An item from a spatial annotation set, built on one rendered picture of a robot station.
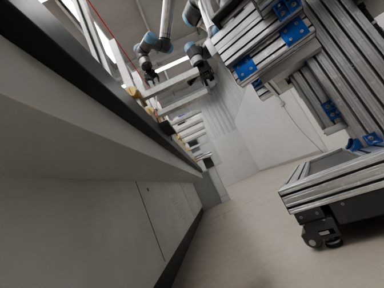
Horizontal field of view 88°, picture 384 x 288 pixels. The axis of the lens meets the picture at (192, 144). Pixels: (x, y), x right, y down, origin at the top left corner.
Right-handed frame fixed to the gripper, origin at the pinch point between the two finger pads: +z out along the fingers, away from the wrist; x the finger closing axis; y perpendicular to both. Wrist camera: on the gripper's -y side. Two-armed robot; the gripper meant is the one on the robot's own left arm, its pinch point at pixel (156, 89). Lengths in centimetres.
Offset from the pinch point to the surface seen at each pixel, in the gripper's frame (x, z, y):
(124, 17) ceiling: 25, -399, 294
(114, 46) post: 7.7, -10.5, -32.2
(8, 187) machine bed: 28, 50, -75
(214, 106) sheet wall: -172, -303, 887
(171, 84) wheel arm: -9.1, 17.8, -27.9
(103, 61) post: 7, 19, -58
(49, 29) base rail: 4, 36, -87
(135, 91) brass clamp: 5.9, 17.3, -34.9
